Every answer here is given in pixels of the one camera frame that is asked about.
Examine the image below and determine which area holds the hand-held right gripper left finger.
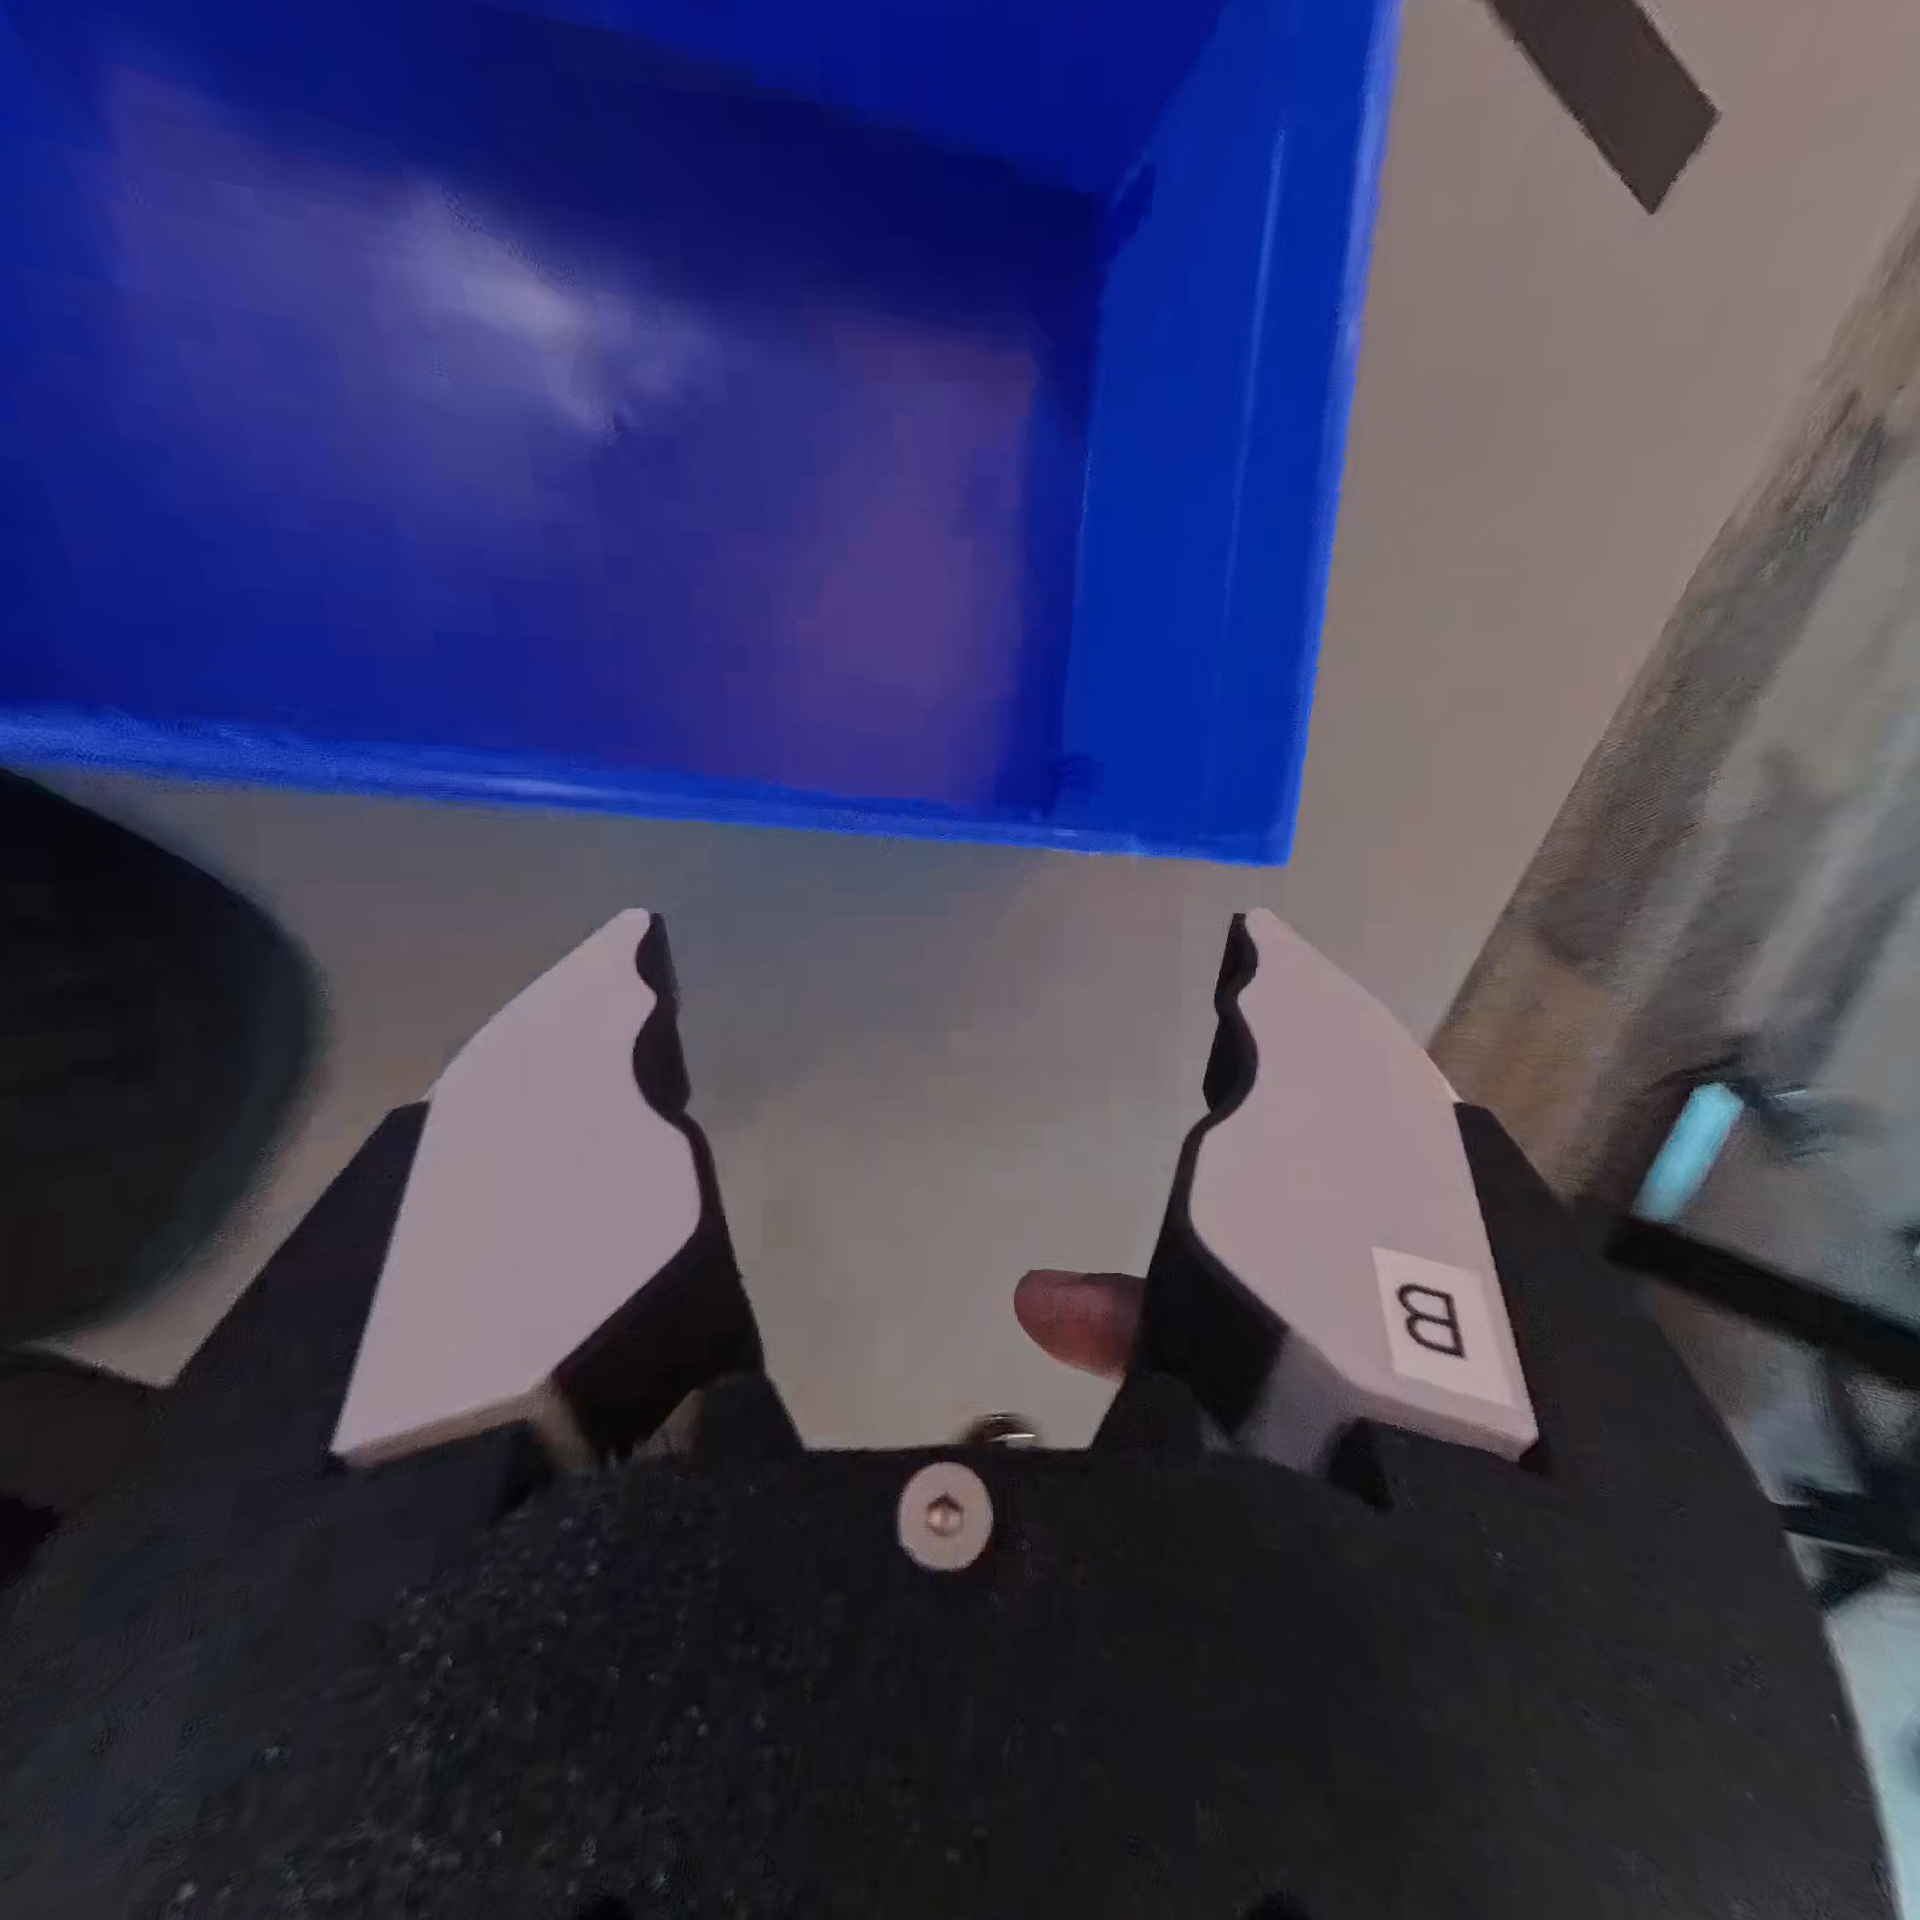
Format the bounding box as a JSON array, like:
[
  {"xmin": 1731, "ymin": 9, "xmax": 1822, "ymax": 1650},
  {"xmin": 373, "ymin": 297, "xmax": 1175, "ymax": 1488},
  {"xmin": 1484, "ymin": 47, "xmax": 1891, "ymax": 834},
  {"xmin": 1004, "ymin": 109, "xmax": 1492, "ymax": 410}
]
[{"xmin": 328, "ymin": 910, "xmax": 751, "ymax": 1473}]

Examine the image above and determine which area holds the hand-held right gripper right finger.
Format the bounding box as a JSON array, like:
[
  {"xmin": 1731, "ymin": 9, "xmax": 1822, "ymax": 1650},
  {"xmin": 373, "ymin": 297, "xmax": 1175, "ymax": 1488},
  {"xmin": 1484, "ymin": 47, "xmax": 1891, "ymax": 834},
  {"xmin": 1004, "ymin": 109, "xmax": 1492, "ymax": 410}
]
[{"xmin": 1137, "ymin": 910, "xmax": 1541, "ymax": 1473}]

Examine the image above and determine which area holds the blue plastic bin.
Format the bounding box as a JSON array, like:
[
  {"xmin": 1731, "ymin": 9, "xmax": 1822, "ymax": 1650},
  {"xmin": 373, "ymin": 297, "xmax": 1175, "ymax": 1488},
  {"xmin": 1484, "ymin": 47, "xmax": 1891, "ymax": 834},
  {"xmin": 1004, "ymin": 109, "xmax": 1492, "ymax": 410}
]
[{"xmin": 0, "ymin": 0, "xmax": 1407, "ymax": 867}]

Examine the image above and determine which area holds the dark rectangular object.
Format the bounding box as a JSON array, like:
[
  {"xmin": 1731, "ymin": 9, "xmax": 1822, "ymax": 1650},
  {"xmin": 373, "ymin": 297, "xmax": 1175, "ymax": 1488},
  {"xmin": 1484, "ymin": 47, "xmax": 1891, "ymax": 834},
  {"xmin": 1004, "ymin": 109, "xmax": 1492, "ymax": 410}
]
[{"xmin": 1629, "ymin": 1074, "xmax": 1756, "ymax": 1225}]

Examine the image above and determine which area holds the black textured armrest pad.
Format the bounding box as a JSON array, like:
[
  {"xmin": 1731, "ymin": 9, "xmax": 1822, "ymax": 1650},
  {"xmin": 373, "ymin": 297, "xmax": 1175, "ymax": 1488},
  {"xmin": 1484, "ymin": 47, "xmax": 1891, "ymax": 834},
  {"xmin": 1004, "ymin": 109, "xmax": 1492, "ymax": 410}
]
[{"xmin": 0, "ymin": 773, "xmax": 315, "ymax": 1351}]

